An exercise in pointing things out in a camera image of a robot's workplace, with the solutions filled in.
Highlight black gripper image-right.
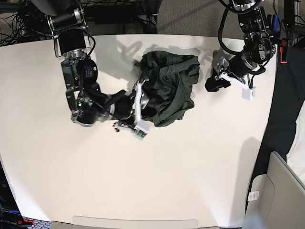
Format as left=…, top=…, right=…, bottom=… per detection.
left=205, top=69, right=231, bottom=92

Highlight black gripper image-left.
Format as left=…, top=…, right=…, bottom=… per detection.
left=141, top=92, right=160, bottom=123

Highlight dark green long-sleeve shirt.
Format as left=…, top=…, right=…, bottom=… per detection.
left=139, top=51, right=200, bottom=127

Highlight black robot arm image-left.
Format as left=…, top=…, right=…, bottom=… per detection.
left=31, top=0, right=146, bottom=129

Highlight red clamp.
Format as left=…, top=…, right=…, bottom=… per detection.
left=280, top=39, right=288, bottom=64

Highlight black garment on right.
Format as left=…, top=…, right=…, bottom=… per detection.
left=244, top=46, right=305, bottom=217

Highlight white price tag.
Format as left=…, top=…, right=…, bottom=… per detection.
left=247, top=190, right=259, bottom=202

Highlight grey plastic bin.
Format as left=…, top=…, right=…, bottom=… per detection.
left=242, top=152, right=305, bottom=229

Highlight black box with orange logo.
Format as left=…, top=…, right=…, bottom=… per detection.
left=0, top=164, right=35, bottom=229

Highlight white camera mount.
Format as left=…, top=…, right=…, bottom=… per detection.
left=113, top=80, right=152, bottom=141
left=212, top=57, right=256, bottom=100

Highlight blue handled clamp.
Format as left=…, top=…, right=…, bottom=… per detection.
left=267, top=14, right=278, bottom=37

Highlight tangled black cables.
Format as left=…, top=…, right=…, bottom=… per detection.
left=0, top=0, right=55, bottom=46

